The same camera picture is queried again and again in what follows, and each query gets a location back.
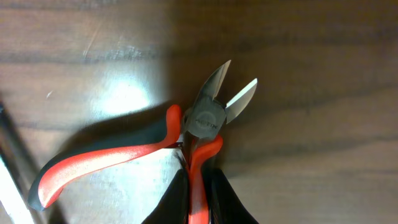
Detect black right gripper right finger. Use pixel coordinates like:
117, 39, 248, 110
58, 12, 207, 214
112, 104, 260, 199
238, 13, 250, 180
205, 168, 259, 224

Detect silver ratchet wrench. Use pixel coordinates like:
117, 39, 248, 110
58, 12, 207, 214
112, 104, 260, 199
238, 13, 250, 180
1, 103, 47, 224

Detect red handled cutting pliers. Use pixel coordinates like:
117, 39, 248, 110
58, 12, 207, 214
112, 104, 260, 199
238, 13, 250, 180
27, 63, 257, 223

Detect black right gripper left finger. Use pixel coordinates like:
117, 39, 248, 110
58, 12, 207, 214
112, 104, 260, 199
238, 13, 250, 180
142, 169, 189, 224

